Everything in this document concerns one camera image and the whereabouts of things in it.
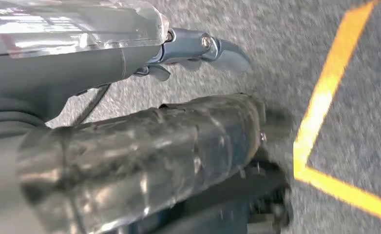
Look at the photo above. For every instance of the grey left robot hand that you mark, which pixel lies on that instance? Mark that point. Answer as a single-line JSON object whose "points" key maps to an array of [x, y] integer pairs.
{"points": [[80, 64]]}

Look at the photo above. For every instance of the yellow floor tape square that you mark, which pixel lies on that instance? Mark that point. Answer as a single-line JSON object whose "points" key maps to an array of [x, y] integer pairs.
{"points": [[323, 90]]}

